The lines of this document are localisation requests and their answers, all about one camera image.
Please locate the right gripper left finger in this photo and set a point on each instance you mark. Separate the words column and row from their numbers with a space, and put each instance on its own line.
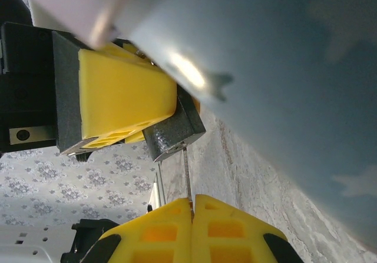
column 153, row 236

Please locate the blue cartoon tin box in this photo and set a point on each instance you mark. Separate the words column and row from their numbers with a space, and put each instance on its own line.
column 279, row 69

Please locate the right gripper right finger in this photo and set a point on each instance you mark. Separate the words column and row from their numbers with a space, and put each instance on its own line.
column 235, row 239

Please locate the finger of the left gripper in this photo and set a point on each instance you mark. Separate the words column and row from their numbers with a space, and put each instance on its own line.
column 117, row 98
column 128, row 49

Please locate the aluminium frame post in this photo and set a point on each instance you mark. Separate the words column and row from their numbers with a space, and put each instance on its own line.
column 159, row 186

